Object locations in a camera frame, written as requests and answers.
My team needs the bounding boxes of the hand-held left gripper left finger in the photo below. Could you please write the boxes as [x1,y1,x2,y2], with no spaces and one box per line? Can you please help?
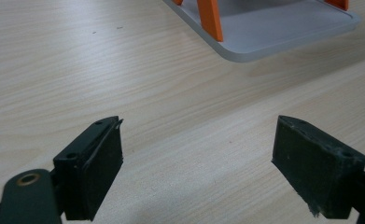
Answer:
[52,116,124,222]

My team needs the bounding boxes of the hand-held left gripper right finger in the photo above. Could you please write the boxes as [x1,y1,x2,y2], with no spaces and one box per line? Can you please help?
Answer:
[270,115,365,220]

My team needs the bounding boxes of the grey shoe rack orange posts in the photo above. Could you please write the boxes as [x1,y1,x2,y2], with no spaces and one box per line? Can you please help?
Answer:
[162,0,362,63]

